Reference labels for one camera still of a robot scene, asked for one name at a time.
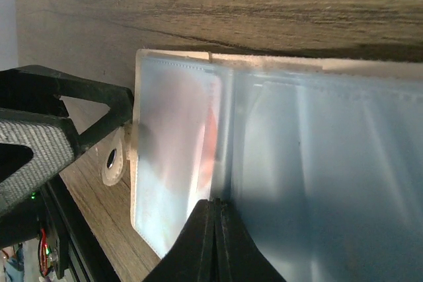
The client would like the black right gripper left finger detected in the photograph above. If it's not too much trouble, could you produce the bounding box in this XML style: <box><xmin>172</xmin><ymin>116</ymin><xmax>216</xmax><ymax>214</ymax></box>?
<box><xmin>144</xmin><ymin>199</ymin><xmax>215</xmax><ymax>281</ymax></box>

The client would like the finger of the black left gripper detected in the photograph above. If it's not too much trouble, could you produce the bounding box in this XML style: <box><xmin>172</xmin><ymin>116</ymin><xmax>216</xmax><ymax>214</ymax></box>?
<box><xmin>1</xmin><ymin>108</ymin><xmax>78</xmax><ymax>215</ymax></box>
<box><xmin>1</xmin><ymin>65</ymin><xmax>134</xmax><ymax>157</ymax></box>

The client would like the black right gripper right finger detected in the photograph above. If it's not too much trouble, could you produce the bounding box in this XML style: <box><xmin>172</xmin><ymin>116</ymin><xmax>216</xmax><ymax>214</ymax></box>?
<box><xmin>214</xmin><ymin>199</ymin><xmax>285</xmax><ymax>281</ymax></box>

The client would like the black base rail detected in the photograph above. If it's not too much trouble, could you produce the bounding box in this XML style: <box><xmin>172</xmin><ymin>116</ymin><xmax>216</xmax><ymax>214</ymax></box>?
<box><xmin>38</xmin><ymin>176</ymin><xmax>120</xmax><ymax>281</ymax></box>

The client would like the beige leather card holder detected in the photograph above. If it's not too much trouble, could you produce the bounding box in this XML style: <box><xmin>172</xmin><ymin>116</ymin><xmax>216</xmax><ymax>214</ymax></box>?
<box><xmin>100</xmin><ymin>48</ymin><xmax>423</xmax><ymax>282</ymax></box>

